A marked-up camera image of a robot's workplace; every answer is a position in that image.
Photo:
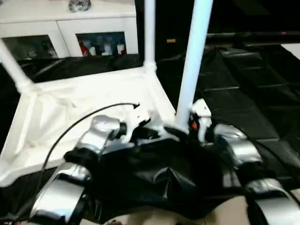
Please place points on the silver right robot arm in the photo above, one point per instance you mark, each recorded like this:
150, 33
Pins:
239, 145

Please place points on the large black case yellow label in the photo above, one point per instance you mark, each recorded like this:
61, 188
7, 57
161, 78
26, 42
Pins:
171, 23

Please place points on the grey metal bar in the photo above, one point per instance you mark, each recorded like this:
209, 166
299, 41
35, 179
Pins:
257, 35

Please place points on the white cabinet with glass doors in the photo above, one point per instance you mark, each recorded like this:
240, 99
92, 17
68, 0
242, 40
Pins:
58, 25

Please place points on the black mat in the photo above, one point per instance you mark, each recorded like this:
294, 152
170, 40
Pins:
246, 93

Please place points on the red bottle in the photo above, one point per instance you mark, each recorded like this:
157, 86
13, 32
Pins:
84, 48

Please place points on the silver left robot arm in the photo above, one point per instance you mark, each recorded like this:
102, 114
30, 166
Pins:
96, 138

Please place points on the white flat panel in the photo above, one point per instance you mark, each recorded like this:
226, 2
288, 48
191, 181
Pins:
293, 50

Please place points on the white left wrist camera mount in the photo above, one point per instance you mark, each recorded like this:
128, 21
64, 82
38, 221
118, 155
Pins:
138, 114

